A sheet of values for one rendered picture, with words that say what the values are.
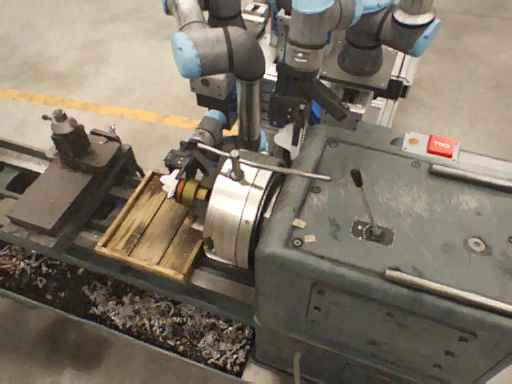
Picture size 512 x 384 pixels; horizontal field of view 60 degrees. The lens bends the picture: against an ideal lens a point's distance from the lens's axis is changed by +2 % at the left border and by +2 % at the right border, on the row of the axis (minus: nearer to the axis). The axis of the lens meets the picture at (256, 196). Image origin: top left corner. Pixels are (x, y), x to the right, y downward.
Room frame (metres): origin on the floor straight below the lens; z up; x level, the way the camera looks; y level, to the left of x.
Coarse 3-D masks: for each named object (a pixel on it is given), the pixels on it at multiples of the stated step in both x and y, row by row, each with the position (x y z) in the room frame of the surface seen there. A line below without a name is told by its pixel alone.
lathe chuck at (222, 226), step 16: (256, 160) 0.77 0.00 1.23; (224, 176) 0.71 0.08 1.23; (224, 192) 0.67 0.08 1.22; (240, 192) 0.66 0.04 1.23; (208, 208) 0.64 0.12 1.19; (224, 208) 0.63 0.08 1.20; (240, 208) 0.63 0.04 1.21; (208, 224) 0.61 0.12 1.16; (224, 224) 0.61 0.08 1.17; (224, 240) 0.58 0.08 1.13; (224, 256) 0.58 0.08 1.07
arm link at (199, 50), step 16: (176, 0) 1.30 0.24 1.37; (192, 0) 1.28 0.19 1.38; (176, 16) 1.22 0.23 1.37; (192, 16) 1.16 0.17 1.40; (192, 32) 1.03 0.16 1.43; (208, 32) 1.03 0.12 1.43; (224, 32) 1.03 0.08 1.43; (176, 48) 0.98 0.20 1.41; (192, 48) 0.98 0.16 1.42; (208, 48) 0.98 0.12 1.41; (224, 48) 0.99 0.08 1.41; (176, 64) 1.02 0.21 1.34; (192, 64) 0.96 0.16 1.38; (208, 64) 0.97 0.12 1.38; (224, 64) 0.97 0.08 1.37
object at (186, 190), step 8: (176, 184) 0.79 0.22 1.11; (184, 184) 0.79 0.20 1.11; (192, 184) 0.78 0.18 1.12; (176, 192) 0.77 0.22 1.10; (184, 192) 0.76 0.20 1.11; (192, 192) 0.75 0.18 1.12; (200, 192) 0.76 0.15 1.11; (208, 192) 0.79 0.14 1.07; (176, 200) 0.76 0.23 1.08; (184, 200) 0.74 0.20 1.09; (192, 200) 0.74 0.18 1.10; (208, 200) 0.77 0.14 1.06
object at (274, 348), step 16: (256, 320) 0.49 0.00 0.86; (256, 336) 0.50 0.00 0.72; (272, 336) 0.48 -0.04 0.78; (288, 336) 0.45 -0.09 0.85; (304, 336) 0.44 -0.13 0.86; (256, 352) 0.50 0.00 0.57; (272, 352) 0.47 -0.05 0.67; (288, 352) 0.46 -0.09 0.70; (304, 352) 0.44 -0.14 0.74; (320, 352) 0.43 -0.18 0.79; (336, 352) 0.40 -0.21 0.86; (352, 352) 0.40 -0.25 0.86; (288, 368) 0.45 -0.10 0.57; (304, 368) 0.44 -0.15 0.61; (320, 368) 0.42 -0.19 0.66; (336, 368) 0.41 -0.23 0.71; (352, 368) 0.39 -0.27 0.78; (368, 368) 0.38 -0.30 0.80; (384, 368) 0.36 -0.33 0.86; (400, 368) 0.36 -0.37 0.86
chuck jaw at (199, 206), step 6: (192, 204) 0.72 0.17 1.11; (198, 204) 0.72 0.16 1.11; (204, 204) 0.72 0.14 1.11; (192, 210) 0.71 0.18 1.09; (198, 210) 0.70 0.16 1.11; (204, 210) 0.70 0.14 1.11; (198, 216) 0.68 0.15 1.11; (204, 216) 0.67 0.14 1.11; (198, 222) 0.65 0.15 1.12; (192, 228) 0.63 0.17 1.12; (198, 228) 0.63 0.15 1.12; (198, 234) 0.62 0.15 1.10; (204, 240) 0.60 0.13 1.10; (210, 240) 0.60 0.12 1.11; (210, 246) 0.60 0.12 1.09
